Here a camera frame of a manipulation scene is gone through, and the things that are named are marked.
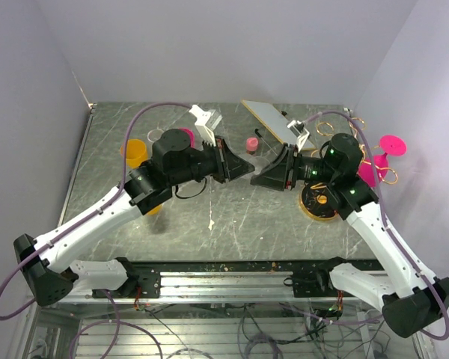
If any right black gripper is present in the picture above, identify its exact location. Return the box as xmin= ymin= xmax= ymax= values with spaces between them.
xmin=251 ymin=142 xmax=337 ymax=191

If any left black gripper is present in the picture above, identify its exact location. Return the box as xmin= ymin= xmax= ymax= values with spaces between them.
xmin=168 ymin=135 xmax=255 ymax=187

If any pink wine glass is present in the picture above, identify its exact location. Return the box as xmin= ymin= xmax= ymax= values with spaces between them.
xmin=358 ymin=135 xmax=407 ymax=188
xmin=180 ymin=128 xmax=195 ymax=147

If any orange wine glass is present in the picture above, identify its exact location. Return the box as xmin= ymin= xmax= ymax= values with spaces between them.
xmin=120 ymin=139 xmax=148 ymax=169
xmin=147 ymin=205 xmax=162 ymax=215

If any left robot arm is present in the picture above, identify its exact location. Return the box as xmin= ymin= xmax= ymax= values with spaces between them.
xmin=13 ymin=129 xmax=254 ymax=307

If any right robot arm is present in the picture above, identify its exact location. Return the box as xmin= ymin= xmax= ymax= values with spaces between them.
xmin=251 ymin=133 xmax=449 ymax=340

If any gold wine glass rack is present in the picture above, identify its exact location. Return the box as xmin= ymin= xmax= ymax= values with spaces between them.
xmin=297 ymin=116 xmax=399 ymax=224

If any small pink capped bottle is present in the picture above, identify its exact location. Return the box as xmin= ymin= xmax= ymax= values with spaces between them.
xmin=245 ymin=137 xmax=259 ymax=155

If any yellow framed tilted mirror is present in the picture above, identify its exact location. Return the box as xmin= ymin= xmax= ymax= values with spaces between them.
xmin=241 ymin=99 xmax=316 ymax=151

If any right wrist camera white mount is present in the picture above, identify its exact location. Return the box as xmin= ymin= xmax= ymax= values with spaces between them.
xmin=287 ymin=120 xmax=310 ymax=152

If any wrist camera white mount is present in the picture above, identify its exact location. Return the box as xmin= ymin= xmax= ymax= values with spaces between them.
xmin=287 ymin=120 xmax=310 ymax=152
xmin=189 ymin=105 xmax=222 ymax=147

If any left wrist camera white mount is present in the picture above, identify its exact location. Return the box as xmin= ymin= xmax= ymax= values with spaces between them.
xmin=189 ymin=105 xmax=222 ymax=147

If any aluminium rail frame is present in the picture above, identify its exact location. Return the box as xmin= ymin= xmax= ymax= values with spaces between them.
xmin=25 ymin=261 xmax=416 ymax=304

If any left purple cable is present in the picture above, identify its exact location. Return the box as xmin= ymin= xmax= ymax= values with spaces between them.
xmin=0 ymin=101 xmax=192 ymax=322

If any floor cable bundle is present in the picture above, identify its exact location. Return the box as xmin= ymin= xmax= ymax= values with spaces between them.
xmin=70 ymin=298 xmax=397 ymax=359

